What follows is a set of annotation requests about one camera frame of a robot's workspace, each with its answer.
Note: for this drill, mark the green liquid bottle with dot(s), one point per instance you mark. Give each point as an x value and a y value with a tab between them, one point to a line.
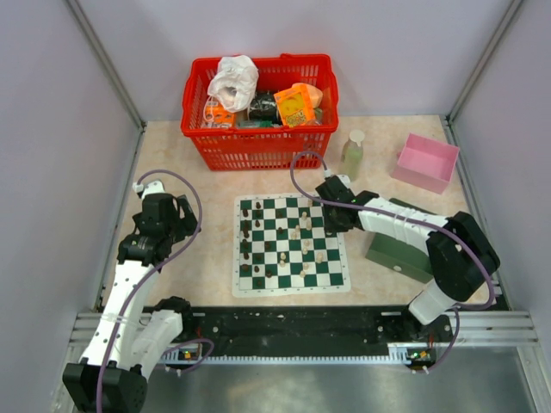
352	155

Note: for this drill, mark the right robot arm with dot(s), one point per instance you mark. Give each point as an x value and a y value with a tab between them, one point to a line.
460	255

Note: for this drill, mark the dark queen chess piece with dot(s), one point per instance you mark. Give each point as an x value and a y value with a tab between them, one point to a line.
245	249

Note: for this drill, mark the green white chess mat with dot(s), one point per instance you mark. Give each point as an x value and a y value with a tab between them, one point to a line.
279	215

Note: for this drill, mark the pink open box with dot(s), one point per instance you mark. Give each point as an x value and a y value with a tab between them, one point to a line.
426	163

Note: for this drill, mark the white crumpled plastic bag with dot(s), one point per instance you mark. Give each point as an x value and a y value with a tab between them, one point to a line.
235	83

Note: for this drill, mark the small orange packet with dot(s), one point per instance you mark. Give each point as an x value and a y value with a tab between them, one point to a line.
215	115

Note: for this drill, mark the dark green box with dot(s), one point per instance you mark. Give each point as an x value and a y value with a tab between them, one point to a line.
400	257

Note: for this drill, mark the orange snack box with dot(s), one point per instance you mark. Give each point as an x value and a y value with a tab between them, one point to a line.
299	105

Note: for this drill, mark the aluminium frame rail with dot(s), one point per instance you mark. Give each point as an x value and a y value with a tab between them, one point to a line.
105	62

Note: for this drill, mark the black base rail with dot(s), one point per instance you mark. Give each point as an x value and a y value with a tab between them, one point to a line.
289	331

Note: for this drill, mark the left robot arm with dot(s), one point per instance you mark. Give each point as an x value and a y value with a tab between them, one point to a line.
113	372

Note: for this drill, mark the dark bishop chess piece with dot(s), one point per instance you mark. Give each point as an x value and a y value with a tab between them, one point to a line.
245	228

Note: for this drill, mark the black wrapped package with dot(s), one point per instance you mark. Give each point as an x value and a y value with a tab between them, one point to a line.
263	107

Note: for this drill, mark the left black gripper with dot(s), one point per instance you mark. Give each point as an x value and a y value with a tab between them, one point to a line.
187	225

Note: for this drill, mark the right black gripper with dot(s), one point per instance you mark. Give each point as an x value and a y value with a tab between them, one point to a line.
331	227

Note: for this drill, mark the red plastic basket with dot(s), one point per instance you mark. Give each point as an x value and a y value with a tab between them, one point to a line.
256	139

